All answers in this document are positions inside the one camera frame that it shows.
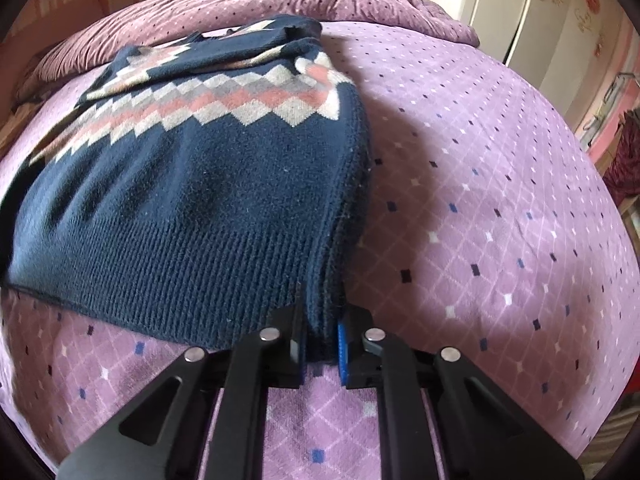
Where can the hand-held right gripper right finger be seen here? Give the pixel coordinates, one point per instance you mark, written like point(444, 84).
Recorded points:
point(344, 355)

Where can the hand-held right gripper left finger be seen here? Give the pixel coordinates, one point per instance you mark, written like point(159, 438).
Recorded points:
point(280, 360)

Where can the navy diamond-pattern knit sweater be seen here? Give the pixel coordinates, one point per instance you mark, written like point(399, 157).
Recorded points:
point(200, 185)

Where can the purple diamond-print bed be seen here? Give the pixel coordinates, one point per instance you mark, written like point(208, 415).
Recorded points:
point(475, 210)

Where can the dark red cloth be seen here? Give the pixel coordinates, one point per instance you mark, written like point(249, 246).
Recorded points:
point(629, 160)

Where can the purple dotted folded duvet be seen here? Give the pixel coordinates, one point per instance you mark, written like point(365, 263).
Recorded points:
point(350, 5)

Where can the tan pillow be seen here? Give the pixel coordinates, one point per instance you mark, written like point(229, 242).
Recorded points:
point(11, 130)

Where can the white wardrobe with flower decals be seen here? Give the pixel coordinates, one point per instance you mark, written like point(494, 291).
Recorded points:
point(555, 25)

